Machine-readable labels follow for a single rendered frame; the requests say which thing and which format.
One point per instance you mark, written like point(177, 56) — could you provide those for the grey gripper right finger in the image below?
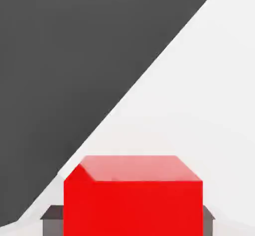
point(207, 223)

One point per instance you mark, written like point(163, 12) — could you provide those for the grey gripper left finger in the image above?
point(53, 222)

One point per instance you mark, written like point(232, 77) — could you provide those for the small red cube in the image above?
point(133, 206)

